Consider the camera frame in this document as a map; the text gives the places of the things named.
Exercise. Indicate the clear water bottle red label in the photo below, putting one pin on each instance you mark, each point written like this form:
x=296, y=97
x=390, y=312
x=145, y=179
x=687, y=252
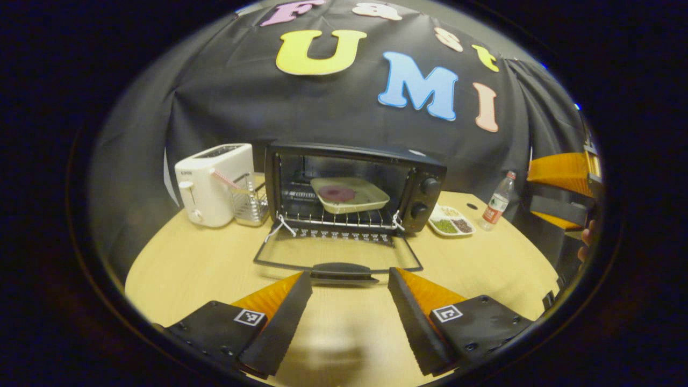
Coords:
x=497, y=204

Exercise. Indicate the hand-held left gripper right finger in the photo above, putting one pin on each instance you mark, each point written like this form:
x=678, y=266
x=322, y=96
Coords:
x=414, y=322

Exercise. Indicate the white divided dish of beans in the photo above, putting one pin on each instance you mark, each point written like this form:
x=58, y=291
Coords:
x=451, y=221

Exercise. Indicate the black backdrop cloth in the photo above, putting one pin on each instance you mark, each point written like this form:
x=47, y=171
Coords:
x=322, y=107

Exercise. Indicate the cream square cherry-print plate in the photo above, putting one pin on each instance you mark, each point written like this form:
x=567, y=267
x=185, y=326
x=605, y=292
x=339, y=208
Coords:
x=365, y=201

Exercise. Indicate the black electric oven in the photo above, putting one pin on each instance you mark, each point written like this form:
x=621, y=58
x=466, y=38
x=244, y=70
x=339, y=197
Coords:
x=424, y=166

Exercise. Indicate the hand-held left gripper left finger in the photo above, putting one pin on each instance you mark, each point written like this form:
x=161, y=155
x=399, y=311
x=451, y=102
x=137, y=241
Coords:
x=282, y=322

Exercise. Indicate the pink ham slice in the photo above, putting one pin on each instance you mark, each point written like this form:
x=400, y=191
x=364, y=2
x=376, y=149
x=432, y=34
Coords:
x=336, y=194

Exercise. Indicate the white toaster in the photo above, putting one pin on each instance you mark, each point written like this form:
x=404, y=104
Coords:
x=209, y=188

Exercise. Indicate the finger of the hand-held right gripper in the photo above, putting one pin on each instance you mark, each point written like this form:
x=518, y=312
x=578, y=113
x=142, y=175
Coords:
x=559, y=208
x=564, y=169

